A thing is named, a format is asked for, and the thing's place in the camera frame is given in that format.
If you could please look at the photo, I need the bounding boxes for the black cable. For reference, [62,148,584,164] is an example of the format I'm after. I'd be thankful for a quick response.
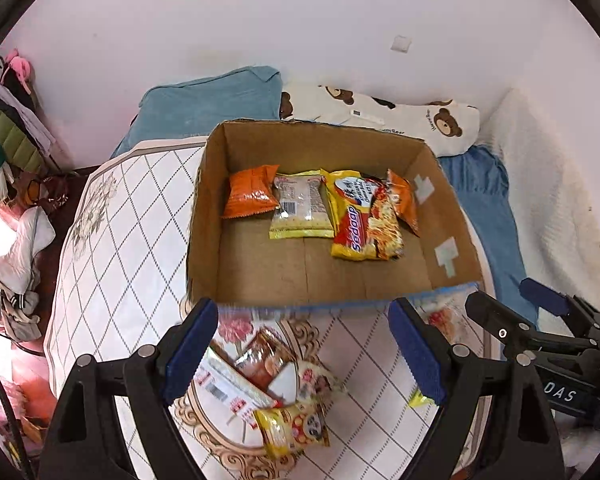
[0,347,36,480]

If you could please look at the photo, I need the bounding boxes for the white waffle blanket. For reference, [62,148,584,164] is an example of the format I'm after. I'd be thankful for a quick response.
[475,87,600,461]

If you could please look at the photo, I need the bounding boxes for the cardboard box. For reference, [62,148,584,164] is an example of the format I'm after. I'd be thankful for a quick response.
[186,119,484,308]

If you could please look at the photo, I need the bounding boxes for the brown snack packet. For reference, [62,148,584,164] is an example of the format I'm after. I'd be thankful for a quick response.
[234,327,296,393]

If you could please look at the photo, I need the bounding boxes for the pink plush hat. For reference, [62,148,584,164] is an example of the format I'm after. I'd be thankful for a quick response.
[2,49,33,93]

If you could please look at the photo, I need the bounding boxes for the olive puffer jacket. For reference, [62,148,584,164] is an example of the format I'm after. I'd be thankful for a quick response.
[0,105,46,176]

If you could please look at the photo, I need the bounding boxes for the bear print pillow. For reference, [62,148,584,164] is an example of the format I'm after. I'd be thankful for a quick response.
[280,84,481,157]

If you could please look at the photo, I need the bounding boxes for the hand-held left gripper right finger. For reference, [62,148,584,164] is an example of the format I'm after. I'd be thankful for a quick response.
[387,297,566,480]

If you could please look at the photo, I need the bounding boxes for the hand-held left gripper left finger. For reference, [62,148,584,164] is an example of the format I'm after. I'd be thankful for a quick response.
[37,297,220,480]

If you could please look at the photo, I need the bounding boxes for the blue pillow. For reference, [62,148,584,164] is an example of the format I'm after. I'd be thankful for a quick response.
[111,65,284,158]

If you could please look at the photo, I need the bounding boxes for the yellow instant noodle packet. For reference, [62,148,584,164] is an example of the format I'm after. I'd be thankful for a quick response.
[321,169,406,262]

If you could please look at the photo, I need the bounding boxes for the yellow cartoon snack packet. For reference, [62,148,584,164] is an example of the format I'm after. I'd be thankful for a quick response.
[252,400,331,461]

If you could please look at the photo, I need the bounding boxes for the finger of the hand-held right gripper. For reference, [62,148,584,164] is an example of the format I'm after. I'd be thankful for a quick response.
[464,290,600,363]
[520,277,600,338]

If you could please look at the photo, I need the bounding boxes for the clear noodle snack packet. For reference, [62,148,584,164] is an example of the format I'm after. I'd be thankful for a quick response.
[412,292,468,346]

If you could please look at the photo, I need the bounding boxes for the white garment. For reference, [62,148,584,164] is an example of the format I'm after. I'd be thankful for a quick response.
[0,207,56,293]

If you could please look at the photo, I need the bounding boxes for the blue bed sheet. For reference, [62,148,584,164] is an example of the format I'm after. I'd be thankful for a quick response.
[437,144,538,328]

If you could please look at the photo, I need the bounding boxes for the white cartoon snack packet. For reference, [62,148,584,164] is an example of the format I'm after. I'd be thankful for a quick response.
[267,360,348,406]

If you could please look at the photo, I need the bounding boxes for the white packet with red label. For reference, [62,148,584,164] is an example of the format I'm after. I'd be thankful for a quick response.
[192,347,283,431]

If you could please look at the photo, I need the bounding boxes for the clear cracker packet yellow trim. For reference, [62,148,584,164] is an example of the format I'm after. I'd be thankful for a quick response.
[268,170,335,241]

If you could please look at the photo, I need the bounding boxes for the orange snack packet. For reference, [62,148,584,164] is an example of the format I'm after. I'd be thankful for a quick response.
[386,168,421,237]
[221,164,281,220]

